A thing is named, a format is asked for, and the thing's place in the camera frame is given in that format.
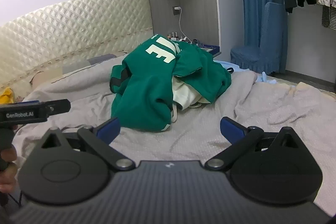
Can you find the cluster of small bottles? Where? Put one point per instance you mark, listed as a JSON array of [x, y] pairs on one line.
[[173, 36]]

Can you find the grey blanket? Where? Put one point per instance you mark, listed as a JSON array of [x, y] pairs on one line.
[[210, 119]]

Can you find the light blue sheet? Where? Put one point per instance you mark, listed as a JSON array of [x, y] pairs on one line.
[[262, 78]]

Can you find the blue covered chair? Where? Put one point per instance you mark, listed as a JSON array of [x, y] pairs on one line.
[[273, 37]]

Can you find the blue tray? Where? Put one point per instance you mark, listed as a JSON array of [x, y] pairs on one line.
[[212, 50]]

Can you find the striped hanging garment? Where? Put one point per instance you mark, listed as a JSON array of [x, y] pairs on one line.
[[329, 16]]

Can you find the grey cabinet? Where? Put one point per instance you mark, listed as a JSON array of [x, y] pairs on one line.
[[199, 3]]

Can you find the blue curtain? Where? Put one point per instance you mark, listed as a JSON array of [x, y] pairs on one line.
[[252, 3]]

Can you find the white wall charger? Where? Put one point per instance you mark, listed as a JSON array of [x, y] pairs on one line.
[[177, 9]]

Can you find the beige pillow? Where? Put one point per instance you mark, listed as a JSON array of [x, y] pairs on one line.
[[46, 77]]

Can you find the yellow cloth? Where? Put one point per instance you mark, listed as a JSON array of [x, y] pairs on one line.
[[5, 96]]

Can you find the grey pillow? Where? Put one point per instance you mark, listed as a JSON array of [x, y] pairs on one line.
[[97, 61]]

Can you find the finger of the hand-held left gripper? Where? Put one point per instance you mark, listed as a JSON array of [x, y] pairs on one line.
[[59, 107], [31, 102]]

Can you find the cream quilted headboard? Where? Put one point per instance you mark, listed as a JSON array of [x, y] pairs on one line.
[[65, 29]]

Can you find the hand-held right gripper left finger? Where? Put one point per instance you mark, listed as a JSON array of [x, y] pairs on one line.
[[109, 128]]

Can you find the green hoodie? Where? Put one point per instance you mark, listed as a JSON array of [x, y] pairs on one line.
[[147, 92]]

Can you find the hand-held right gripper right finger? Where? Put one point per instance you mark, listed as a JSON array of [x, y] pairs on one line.
[[231, 129]]

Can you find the person's left hand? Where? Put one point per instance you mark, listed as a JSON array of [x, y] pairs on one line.
[[9, 154]]

